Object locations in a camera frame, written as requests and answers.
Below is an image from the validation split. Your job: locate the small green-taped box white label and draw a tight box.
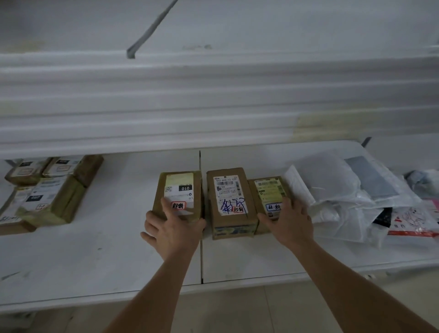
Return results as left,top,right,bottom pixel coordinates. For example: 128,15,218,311
17,175,87,228

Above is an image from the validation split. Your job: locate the white metal shelving rack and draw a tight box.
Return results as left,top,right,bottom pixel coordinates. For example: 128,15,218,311
0,0,439,316

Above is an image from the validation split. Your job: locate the person's left hand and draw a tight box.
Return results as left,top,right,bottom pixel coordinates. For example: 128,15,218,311
140,197,206,263

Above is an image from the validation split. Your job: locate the person's left forearm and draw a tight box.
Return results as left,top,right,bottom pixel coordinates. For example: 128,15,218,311
104,250,199,333

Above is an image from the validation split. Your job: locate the brown box blue ink scrawl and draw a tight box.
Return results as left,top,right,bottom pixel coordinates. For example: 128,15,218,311
206,167,259,241

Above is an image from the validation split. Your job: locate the small box handwritten white label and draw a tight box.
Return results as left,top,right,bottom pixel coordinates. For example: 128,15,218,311
0,187,37,236

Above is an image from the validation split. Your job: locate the person's right hand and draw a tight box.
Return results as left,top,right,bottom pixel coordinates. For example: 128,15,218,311
257,197,315,249

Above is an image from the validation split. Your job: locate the small box yellow label blue sticker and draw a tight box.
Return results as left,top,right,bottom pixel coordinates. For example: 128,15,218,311
247,176,293,236

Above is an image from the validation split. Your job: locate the person's right forearm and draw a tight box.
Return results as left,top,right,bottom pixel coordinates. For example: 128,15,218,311
291,238,439,333

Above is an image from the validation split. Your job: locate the brown parcel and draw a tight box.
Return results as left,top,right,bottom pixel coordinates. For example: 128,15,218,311
5,157,53,186
43,155,104,188

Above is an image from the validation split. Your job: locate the taped box pale yellow-topped label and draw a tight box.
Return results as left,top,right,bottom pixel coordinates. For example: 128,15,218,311
152,171,206,224

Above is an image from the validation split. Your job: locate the pile of plastic mailer bags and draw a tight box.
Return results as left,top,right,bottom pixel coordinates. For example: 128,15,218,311
284,150,439,248

